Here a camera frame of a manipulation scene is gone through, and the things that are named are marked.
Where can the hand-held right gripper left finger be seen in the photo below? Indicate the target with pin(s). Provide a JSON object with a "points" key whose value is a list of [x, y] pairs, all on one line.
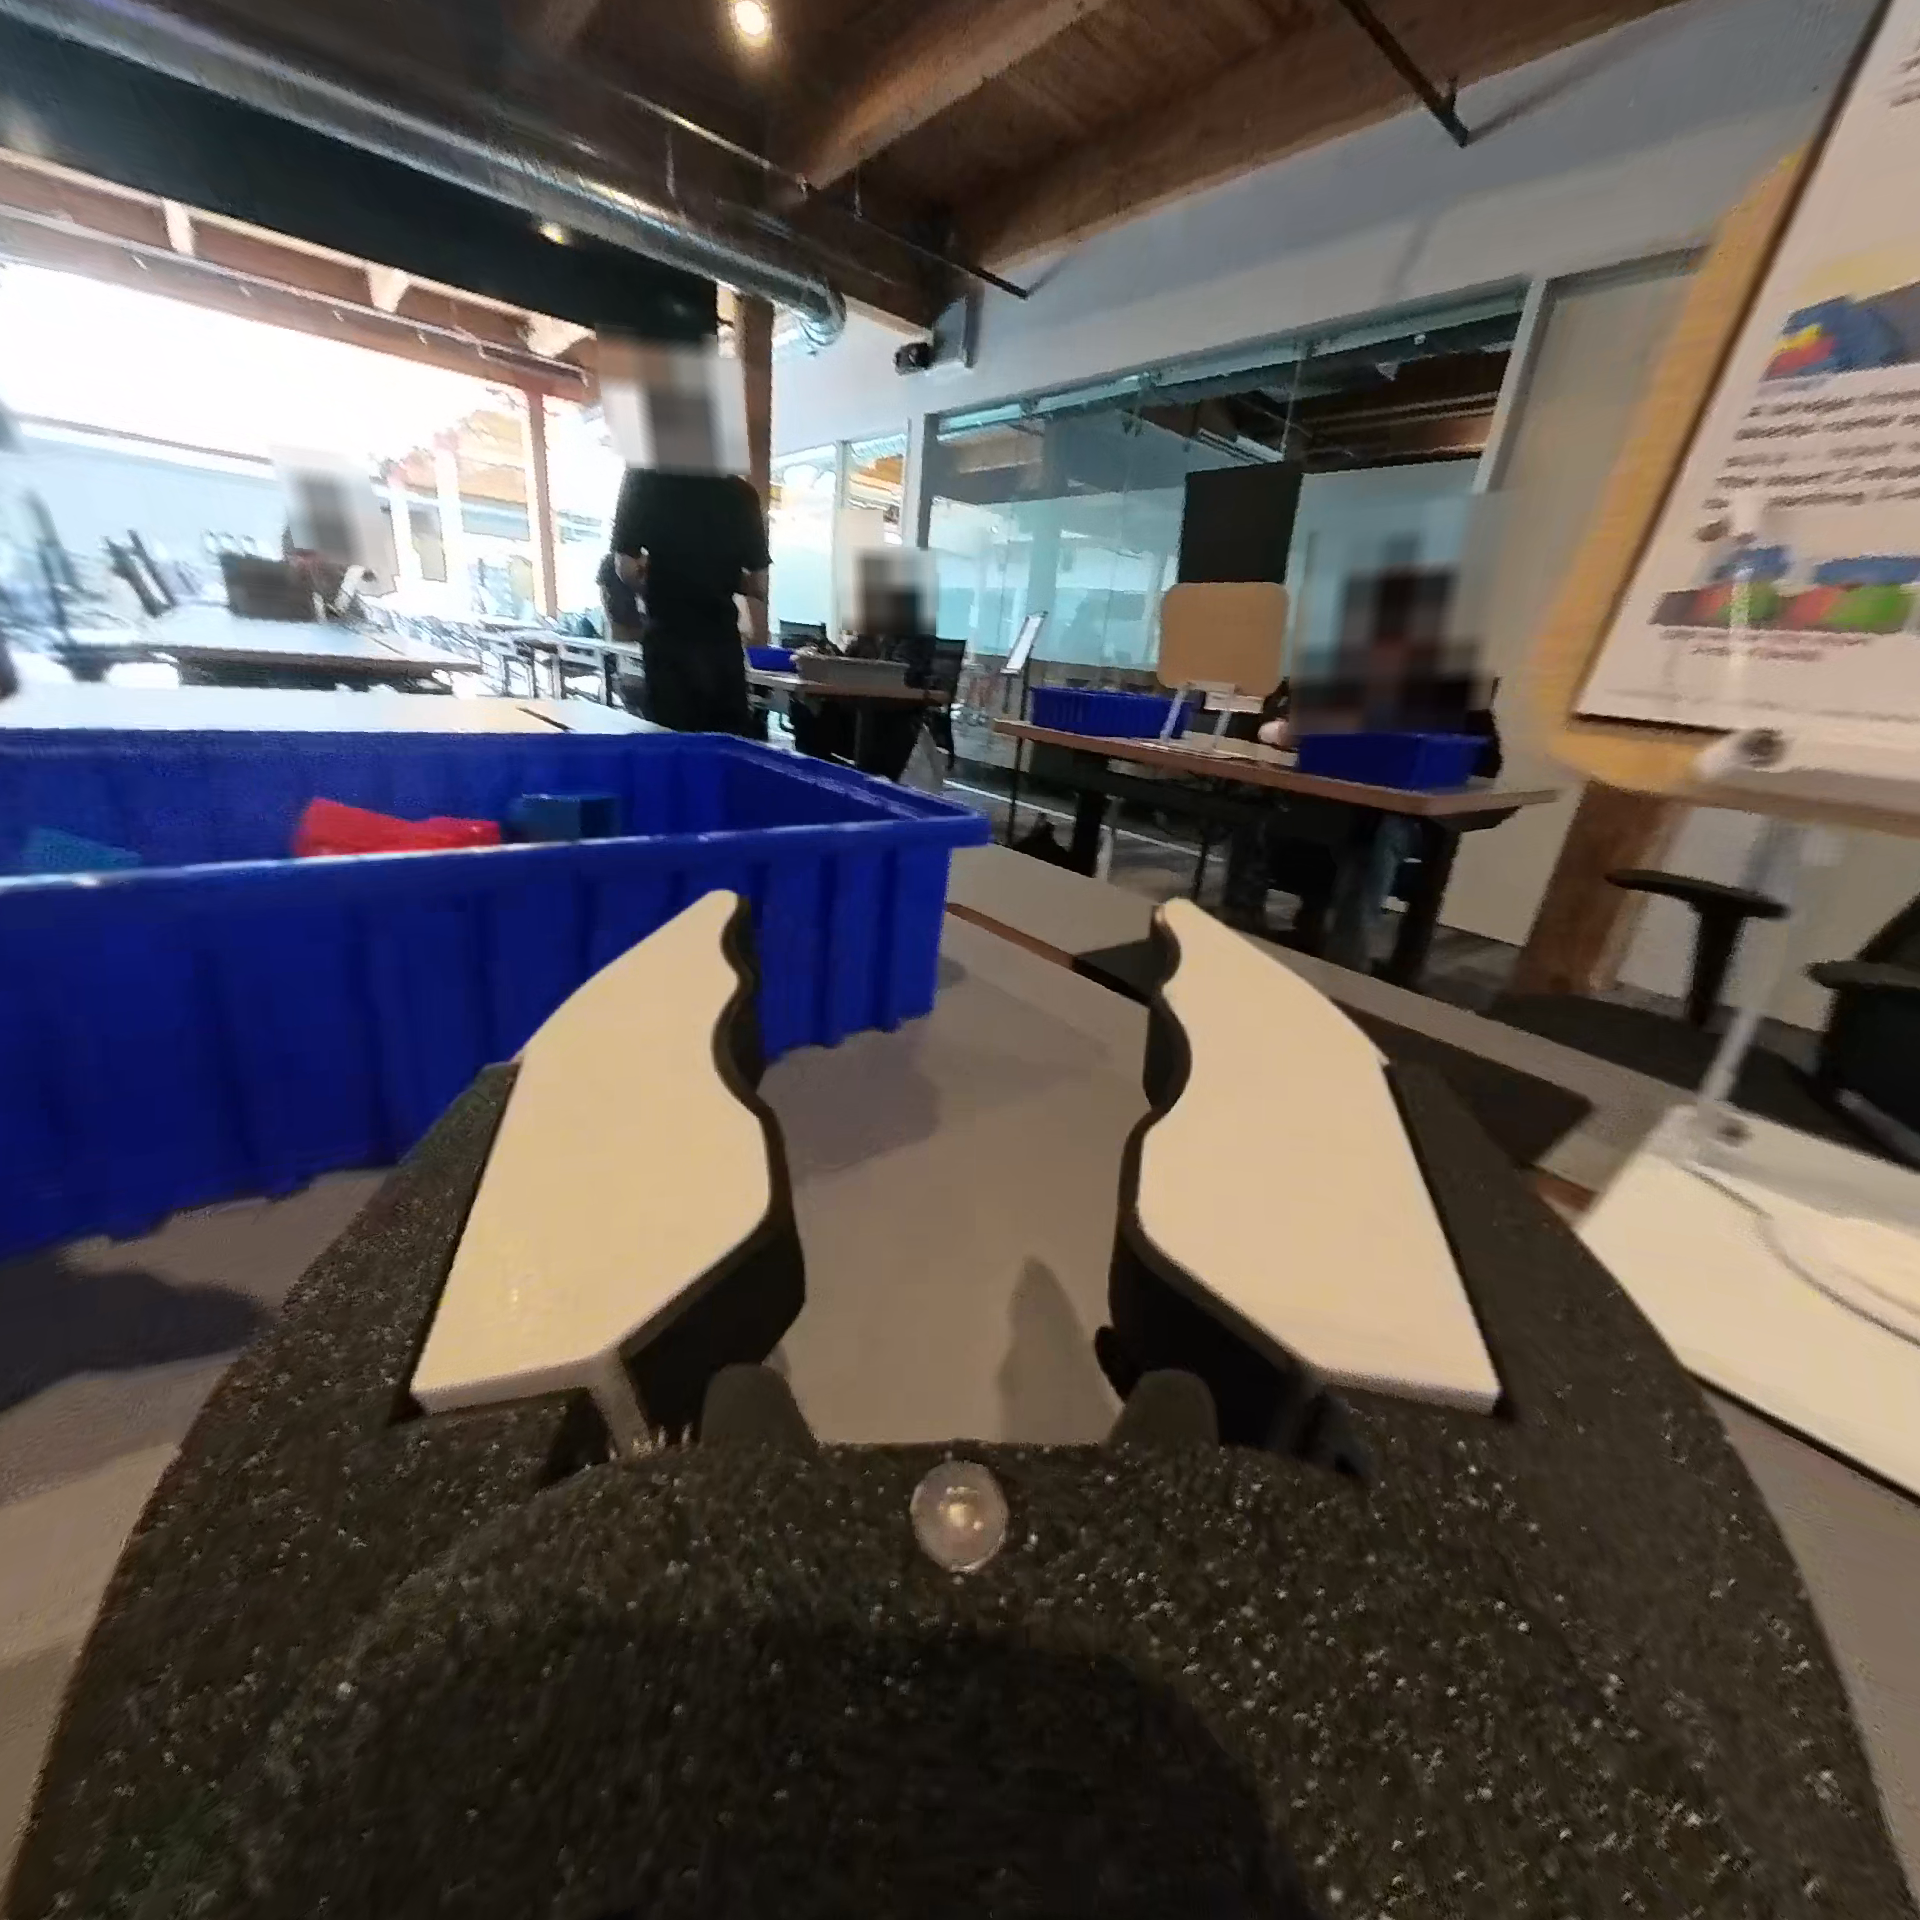
{"points": [[614, 1140]]}

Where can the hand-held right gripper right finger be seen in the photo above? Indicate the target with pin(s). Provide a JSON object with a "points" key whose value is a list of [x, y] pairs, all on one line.
{"points": [[1293, 1156]]}

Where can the blue plastic bin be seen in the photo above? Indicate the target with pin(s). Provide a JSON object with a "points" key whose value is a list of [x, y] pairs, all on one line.
{"points": [[298, 1020]]}

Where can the pile of mega blocks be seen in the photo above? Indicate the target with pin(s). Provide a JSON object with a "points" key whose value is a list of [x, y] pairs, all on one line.
{"points": [[391, 827]]}

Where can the long work table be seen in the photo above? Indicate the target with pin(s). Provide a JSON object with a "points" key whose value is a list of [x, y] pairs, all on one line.
{"points": [[298, 655], [1139, 745], [839, 691]]}

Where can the white stand base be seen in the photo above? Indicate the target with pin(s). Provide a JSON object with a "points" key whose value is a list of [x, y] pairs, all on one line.
{"points": [[1727, 1276]]}

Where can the black office chair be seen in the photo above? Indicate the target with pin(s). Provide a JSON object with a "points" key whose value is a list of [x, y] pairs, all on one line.
{"points": [[1701, 899], [1879, 1034]]}

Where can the grey bin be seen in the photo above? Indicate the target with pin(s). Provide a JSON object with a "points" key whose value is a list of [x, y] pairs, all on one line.
{"points": [[849, 672]]}

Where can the small wooden clipboard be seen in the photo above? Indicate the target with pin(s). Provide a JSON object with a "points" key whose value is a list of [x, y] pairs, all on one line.
{"points": [[1222, 632]]}

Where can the printed instruction sheet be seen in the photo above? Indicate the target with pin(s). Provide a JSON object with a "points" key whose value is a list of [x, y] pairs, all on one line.
{"points": [[1771, 448]]}

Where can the round ceiling lamp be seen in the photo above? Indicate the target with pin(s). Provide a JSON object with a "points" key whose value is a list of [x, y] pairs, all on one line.
{"points": [[751, 18]]}

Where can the wooden post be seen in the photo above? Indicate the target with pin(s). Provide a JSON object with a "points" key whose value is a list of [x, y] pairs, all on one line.
{"points": [[1596, 883]]}

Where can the metal ventilation duct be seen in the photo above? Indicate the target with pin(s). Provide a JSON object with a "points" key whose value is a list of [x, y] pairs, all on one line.
{"points": [[777, 293]]}

